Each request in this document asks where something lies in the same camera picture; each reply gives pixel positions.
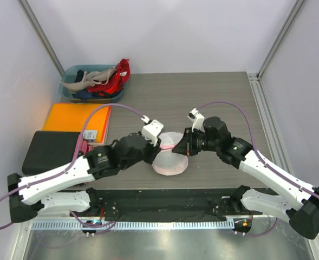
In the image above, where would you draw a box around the white cup bra in basket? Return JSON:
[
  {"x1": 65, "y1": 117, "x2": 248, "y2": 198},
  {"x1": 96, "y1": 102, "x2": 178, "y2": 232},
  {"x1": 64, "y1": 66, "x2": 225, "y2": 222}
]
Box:
[{"x1": 61, "y1": 67, "x2": 116, "y2": 94}]

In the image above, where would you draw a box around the black case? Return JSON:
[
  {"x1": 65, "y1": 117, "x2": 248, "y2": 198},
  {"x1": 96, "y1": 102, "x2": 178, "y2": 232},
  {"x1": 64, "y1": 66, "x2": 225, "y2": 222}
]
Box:
[{"x1": 22, "y1": 131, "x2": 80, "y2": 176}]

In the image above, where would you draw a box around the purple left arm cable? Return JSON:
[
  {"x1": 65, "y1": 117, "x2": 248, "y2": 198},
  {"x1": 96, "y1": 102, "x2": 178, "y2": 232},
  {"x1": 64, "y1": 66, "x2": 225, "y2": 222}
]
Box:
[{"x1": 0, "y1": 103, "x2": 149, "y2": 235}]

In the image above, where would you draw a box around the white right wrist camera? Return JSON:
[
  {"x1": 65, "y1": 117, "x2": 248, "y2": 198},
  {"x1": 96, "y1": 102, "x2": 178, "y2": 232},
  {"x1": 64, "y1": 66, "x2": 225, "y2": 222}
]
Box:
[{"x1": 187, "y1": 108, "x2": 205, "y2": 131}]

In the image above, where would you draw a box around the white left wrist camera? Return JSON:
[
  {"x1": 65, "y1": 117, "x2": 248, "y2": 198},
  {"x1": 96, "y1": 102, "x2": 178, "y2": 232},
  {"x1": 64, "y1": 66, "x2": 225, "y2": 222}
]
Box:
[{"x1": 141, "y1": 115, "x2": 164, "y2": 146}]

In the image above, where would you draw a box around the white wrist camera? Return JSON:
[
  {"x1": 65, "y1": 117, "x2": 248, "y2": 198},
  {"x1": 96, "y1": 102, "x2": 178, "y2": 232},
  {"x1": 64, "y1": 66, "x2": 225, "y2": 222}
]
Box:
[
  {"x1": 141, "y1": 115, "x2": 164, "y2": 146},
  {"x1": 187, "y1": 108, "x2": 205, "y2": 131}
]

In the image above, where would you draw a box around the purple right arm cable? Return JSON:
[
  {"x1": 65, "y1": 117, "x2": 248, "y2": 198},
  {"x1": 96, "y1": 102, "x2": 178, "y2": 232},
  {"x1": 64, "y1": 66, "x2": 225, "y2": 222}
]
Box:
[{"x1": 198, "y1": 101, "x2": 319, "y2": 238}]

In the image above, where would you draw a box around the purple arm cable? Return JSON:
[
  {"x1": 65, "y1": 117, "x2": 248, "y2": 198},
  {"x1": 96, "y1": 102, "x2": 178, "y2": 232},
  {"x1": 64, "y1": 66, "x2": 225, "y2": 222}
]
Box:
[
  {"x1": 198, "y1": 101, "x2": 319, "y2": 238},
  {"x1": 0, "y1": 103, "x2": 149, "y2": 235}
]

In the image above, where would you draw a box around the bright red garment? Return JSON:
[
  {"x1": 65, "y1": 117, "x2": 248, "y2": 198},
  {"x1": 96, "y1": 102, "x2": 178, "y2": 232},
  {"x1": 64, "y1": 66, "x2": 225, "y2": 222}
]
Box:
[{"x1": 87, "y1": 58, "x2": 131, "y2": 98}]

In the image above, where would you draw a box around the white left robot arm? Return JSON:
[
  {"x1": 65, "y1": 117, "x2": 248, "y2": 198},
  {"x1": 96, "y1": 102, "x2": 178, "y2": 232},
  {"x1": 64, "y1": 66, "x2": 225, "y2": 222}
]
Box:
[{"x1": 7, "y1": 131, "x2": 161, "y2": 223}]

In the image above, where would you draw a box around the teal plastic laundry basket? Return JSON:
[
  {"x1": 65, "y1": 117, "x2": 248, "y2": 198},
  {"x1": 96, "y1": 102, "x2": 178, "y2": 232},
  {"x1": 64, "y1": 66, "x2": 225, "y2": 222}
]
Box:
[{"x1": 58, "y1": 64, "x2": 125, "y2": 103}]

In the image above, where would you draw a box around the white mesh laundry bag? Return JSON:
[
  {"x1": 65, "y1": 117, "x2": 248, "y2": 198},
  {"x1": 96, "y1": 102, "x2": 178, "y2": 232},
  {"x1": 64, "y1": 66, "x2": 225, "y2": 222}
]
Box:
[{"x1": 152, "y1": 132, "x2": 188, "y2": 176}]

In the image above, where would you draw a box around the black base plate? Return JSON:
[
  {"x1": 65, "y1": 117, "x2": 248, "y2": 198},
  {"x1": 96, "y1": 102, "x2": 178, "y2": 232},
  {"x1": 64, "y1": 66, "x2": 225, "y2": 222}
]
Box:
[{"x1": 77, "y1": 188, "x2": 250, "y2": 223}]

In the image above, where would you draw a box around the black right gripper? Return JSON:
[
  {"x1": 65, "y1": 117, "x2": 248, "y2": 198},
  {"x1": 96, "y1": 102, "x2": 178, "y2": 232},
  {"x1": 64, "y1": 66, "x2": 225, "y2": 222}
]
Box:
[{"x1": 173, "y1": 127, "x2": 220, "y2": 156}]

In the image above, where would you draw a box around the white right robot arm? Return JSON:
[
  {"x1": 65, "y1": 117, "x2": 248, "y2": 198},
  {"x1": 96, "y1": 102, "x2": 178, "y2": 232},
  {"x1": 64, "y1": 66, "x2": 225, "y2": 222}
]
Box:
[{"x1": 172, "y1": 112, "x2": 319, "y2": 239}]

